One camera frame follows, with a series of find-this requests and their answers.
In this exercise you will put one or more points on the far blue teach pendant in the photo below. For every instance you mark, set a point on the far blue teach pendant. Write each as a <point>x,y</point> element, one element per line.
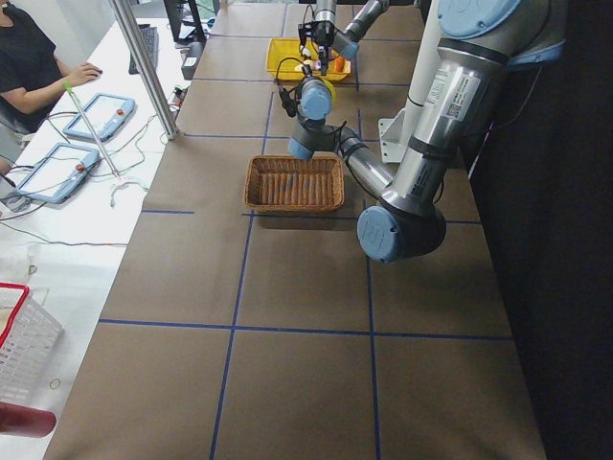
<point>106,113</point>

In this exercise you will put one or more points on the white plastic crate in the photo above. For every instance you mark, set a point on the white plastic crate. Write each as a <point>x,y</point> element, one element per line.
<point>28,336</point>

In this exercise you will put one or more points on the black keyboard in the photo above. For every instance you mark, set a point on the black keyboard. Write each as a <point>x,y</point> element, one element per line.
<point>150,40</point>

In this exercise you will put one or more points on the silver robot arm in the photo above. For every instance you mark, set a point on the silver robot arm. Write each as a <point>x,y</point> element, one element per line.
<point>346,42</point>
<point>466,49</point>

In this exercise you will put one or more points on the yellow woven basket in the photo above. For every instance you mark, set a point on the yellow woven basket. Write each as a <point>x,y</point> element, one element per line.
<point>284,62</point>

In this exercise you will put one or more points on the white pedestal column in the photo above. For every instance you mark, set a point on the white pedestal column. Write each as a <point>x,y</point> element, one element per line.
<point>394,133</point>

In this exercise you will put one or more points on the aluminium frame post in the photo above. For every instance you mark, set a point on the aluminium frame post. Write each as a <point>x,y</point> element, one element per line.
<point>137,48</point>

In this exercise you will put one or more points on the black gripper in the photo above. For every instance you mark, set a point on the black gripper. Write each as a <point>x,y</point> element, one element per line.
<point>324,33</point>

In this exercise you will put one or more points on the red cylinder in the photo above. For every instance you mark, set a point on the red cylinder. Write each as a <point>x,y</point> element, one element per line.
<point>24,421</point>

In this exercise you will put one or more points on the near blue teach pendant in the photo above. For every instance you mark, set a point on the near blue teach pendant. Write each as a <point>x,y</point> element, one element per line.
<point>59,173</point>

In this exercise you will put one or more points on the black rectangular box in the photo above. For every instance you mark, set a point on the black rectangular box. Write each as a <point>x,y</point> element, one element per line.
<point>192,56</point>

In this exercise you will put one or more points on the brown wicker basket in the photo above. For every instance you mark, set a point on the brown wicker basket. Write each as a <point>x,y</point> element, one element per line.
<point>283,183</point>

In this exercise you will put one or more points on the seated person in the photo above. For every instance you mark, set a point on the seated person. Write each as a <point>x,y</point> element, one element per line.
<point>33,77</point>

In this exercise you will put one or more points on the metal rod green tip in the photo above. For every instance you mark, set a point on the metal rod green tip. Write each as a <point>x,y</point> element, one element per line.
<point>70,91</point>

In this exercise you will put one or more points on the yellow tape roll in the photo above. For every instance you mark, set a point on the yellow tape roll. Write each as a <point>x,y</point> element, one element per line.
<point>332,91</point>

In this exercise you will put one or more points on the orange toy carrot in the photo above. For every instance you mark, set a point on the orange toy carrot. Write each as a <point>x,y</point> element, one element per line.
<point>338,64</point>

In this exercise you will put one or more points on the blue teach pendant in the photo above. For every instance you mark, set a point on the blue teach pendant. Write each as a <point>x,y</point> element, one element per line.
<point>59,173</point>
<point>106,113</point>

